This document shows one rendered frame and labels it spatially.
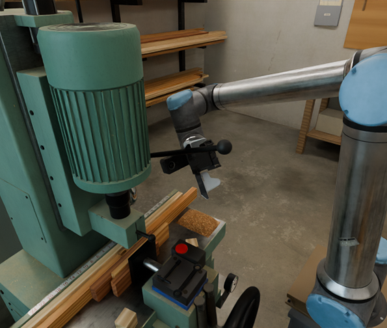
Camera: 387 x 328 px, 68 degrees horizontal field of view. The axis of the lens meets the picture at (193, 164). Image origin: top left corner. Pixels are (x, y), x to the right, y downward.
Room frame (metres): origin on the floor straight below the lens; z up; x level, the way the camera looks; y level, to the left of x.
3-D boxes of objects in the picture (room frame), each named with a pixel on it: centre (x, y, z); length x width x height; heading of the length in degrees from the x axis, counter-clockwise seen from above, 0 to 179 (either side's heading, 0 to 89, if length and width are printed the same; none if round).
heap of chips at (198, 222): (0.72, -0.02, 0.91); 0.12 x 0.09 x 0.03; 57
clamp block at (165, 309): (0.45, 0.03, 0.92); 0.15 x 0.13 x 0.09; 147
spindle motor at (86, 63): (0.56, 0.19, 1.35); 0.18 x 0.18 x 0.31
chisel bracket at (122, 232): (0.58, 0.20, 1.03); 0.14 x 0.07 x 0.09; 57
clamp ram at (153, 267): (0.50, 0.11, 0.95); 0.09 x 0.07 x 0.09; 147
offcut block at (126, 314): (0.37, 0.15, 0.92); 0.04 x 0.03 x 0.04; 154
